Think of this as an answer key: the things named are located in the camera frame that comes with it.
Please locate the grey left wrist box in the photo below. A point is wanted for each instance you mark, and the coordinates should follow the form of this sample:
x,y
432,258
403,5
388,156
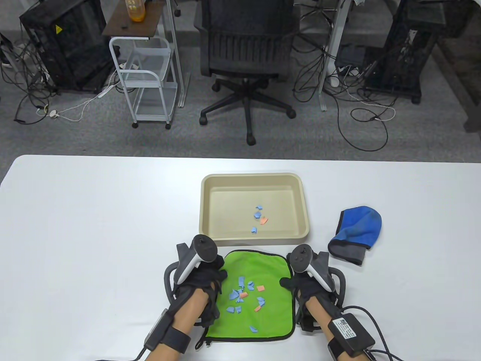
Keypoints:
x,y
158,329

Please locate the person's left forearm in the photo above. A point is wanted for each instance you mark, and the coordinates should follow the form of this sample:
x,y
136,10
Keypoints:
x,y
188,312

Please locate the black office chair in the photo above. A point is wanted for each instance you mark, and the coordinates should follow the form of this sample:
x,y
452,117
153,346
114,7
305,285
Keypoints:
x,y
244,49

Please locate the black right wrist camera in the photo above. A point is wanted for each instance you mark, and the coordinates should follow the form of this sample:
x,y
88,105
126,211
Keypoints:
x,y
305,321

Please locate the grey and blue hand towel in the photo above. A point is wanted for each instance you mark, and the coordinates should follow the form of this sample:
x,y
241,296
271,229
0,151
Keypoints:
x,y
360,222

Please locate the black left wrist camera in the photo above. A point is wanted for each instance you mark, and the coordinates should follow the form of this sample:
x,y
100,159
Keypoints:
x,y
210,316

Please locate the white desk leg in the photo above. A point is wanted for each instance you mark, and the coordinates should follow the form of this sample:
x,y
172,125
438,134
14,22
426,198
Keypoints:
x,y
330,49

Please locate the person's left hand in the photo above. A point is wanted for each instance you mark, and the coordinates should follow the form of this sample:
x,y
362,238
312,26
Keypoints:
x,y
206,280

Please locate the black labelled right wrist box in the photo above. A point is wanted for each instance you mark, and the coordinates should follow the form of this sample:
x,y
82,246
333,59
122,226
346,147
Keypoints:
x,y
351,332

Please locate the black computer tower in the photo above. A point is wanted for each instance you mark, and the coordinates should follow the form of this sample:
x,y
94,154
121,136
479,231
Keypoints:
x,y
71,45
406,45

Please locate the person's right hand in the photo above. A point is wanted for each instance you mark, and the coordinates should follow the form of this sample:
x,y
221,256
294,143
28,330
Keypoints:
x,y
310,293

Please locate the grey hand controller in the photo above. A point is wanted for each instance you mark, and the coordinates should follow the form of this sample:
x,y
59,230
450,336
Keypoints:
x,y
203,246
300,257

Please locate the green hand towel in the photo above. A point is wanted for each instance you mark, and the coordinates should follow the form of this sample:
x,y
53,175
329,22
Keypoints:
x,y
263,263

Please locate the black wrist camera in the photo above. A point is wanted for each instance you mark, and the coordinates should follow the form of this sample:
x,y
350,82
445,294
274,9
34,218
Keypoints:
x,y
210,316
305,321

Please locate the white rolling cart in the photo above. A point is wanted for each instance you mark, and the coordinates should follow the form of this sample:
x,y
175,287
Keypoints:
x,y
146,81

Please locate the orange drink bottle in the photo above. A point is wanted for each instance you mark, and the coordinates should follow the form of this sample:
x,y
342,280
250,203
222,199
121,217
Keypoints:
x,y
136,9

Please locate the dark grey box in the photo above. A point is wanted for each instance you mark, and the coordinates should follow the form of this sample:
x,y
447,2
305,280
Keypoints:
x,y
351,55

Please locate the person's right forearm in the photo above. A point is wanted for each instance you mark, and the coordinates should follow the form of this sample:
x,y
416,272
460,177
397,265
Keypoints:
x,y
319,319

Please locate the white power strip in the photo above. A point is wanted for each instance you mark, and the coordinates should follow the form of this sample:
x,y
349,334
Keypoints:
x,y
107,91

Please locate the beige plastic tray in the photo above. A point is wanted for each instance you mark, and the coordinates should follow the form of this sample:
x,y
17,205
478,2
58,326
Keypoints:
x,y
225,210

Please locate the pile of balloon pieces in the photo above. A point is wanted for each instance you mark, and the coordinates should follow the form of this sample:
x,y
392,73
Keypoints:
x,y
235,296

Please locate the brown top side table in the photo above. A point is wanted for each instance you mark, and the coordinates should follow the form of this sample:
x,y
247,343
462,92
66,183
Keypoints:
x,y
146,22

